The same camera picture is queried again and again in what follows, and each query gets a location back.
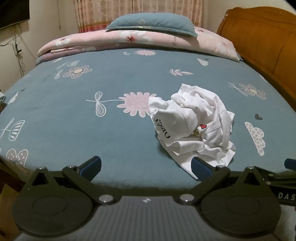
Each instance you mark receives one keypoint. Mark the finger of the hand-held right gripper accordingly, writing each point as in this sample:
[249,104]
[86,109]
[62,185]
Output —
[290,163]
[282,178]

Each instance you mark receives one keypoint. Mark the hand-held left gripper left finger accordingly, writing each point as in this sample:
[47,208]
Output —
[91,168]

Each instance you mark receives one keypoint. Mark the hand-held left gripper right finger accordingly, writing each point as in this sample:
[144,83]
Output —
[201,171]

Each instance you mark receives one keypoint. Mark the white long-sleeved printed shirt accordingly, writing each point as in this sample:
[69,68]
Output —
[196,109]

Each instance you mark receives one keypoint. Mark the wooden headboard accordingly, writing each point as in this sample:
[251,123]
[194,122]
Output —
[266,41]

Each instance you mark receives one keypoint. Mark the pink floral folded quilt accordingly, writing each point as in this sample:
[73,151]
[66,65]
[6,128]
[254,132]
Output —
[161,41]

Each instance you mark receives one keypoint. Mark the pink patterned curtain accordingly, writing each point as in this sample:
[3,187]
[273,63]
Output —
[92,14]

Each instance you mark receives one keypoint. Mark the teal pillow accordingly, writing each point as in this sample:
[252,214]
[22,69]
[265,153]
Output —
[150,23]

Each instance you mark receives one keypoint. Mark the wooden bed frame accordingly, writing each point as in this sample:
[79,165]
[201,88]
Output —
[9,176]

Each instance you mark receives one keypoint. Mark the black wall television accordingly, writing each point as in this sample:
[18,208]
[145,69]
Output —
[13,11]

